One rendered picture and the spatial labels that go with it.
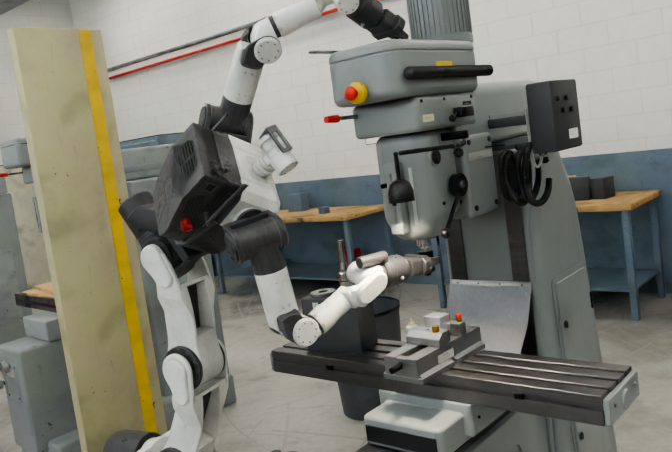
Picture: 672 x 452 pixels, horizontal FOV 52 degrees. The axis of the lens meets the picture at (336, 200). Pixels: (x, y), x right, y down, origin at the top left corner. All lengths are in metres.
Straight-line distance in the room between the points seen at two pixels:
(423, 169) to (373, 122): 0.20
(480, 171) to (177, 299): 1.01
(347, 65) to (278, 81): 6.44
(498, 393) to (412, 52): 0.98
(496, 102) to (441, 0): 0.39
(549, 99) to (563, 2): 4.36
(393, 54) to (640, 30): 4.46
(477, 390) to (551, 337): 0.51
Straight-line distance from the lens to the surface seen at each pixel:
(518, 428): 2.43
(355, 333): 2.38
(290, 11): 2.01
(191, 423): 2.29
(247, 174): 1.94
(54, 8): 11.98
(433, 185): 2.05
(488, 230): 2.48
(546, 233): 2.48
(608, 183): 5.92
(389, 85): 1.92
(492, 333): 2.46
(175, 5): 9.88
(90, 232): 3.37
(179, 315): 2.19
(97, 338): 3.41
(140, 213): 2.19
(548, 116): 2.14
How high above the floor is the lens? 1.64
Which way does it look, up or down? 5 degrees down
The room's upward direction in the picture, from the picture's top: 8 degrees counter-clockwise
